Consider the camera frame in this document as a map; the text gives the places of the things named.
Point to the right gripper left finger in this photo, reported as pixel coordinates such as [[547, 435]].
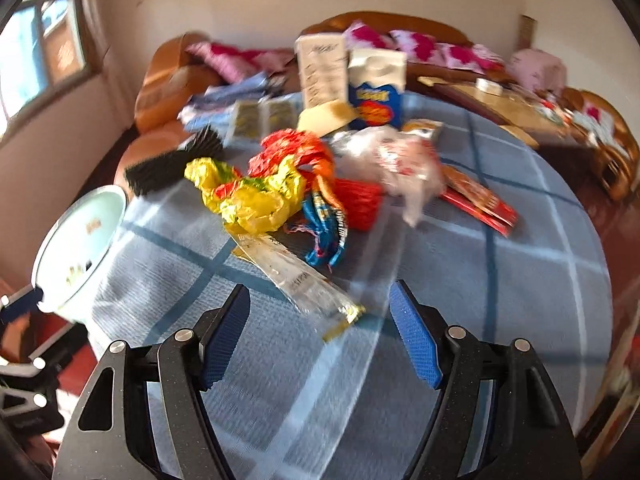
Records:
[[110, 435]]

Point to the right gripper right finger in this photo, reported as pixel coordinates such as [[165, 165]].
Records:
[[497, 414]]

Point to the clear gold snack wrapper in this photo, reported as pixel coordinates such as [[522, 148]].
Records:
[[325, 305]]

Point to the yellow plastic bag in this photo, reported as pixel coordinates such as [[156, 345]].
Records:
[[253, 205]]

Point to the blue snack wrapper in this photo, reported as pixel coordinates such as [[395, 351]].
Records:
[[327, 224]]

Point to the orange red plastic bag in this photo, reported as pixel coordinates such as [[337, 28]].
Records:
[[305, 148]]

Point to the red paper packet bundle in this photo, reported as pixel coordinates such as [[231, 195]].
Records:
[[477, 201]]

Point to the yellow sponge block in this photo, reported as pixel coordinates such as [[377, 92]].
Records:
[[326, 118]]

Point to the white printed plastic bag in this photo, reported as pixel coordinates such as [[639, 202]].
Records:
[[405, 163]]

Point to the light blue trash bin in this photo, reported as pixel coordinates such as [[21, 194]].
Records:
[[73, 250]]

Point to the clear packet of tea bags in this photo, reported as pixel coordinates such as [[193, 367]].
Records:
[[252, 121]]

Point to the folded blue bedsheets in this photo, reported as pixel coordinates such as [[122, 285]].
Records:
[[214, 106]]

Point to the brown leather chaise sofa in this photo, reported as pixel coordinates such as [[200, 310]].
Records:
[[173, 76]]

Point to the brown leather armchair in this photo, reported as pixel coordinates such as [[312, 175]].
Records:
[[615, 161]]

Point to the pink floral pillow on chaise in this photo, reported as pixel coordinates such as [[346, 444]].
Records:
[[235, 65]]

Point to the wooden coffee table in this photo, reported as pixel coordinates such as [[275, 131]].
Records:
[[508, 110]]

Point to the small yellow white box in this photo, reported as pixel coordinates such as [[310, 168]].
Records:
[[425, 127]]

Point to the tall white carton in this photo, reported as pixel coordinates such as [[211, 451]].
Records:
[[322, 67]]

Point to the blue Look milk carton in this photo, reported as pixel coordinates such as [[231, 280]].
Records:
[[376, 86]]

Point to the white box on coffee table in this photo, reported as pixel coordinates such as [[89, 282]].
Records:
[[488, 86]]

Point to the pink floral pillow left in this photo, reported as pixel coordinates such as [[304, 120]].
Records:
[[359, 35]]

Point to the pink cloth covered object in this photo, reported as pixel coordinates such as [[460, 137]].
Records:
[[537, 70]]

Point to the pink floral pillow right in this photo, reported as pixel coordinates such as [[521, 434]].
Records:
[[477, 58]]

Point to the pink floral pillow middle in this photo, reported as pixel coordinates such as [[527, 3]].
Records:
[[419, 48]]

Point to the brown leather long sofa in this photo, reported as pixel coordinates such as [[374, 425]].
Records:
[[383, 23]]

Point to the window with frame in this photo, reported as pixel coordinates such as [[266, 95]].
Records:
[[46, 51]]

